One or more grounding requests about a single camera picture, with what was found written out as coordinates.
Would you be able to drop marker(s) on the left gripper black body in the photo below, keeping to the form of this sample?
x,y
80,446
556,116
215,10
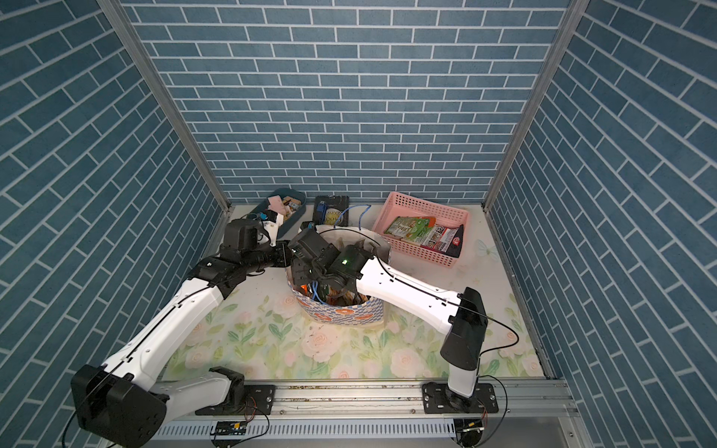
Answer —
x,y
265,256

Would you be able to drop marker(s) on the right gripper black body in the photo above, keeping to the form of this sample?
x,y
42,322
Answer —
x,y
304,274

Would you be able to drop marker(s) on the blue checkered paper bag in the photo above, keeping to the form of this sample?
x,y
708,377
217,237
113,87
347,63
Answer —
x,y
337,299

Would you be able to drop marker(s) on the cream black fish packet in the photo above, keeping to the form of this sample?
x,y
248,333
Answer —
x,y
444,240

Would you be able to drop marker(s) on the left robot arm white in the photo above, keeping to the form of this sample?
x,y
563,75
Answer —
x,y
124,401

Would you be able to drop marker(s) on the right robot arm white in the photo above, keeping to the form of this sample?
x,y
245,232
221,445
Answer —
x,y
459,316

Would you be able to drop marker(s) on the dark teal plastic bin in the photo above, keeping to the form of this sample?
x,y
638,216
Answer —
x,y
294,201

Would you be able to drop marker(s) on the floral table mat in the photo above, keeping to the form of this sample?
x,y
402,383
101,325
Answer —
x,y
262,331

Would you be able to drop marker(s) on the pink perforated plastic basket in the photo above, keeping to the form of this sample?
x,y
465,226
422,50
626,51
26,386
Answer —
x,y
402,205

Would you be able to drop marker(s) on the green circuit board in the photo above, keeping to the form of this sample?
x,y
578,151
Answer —
x,y
229,429

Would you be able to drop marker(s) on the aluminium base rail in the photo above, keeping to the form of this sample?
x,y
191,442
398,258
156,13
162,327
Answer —
x,y
511,412

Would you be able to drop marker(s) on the aluminium corner frame post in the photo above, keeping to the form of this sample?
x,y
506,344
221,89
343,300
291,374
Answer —
x,y
131,41

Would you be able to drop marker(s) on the right aluminium corner post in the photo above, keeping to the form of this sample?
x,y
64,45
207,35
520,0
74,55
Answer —
x,y
554,56

